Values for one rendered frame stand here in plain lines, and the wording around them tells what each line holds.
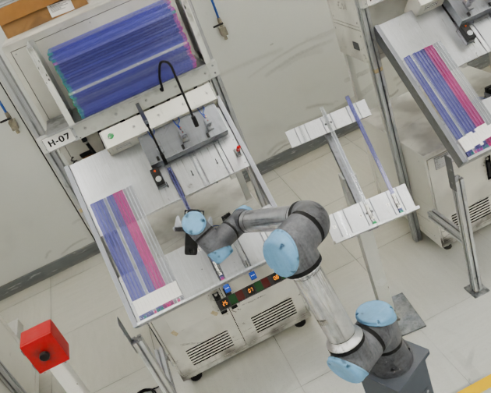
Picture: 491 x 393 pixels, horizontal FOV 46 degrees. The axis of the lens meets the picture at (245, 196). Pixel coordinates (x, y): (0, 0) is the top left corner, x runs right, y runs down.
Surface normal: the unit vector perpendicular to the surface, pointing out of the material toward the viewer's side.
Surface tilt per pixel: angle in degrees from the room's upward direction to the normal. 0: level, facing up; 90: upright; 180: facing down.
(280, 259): 82
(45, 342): 90
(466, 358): 0
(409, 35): 44
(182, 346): 90
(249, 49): 90
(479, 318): 0
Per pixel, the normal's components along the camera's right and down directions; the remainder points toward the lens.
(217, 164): -0.01, -0.25
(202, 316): 0.30, 0.41
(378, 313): -0.25, -0.87
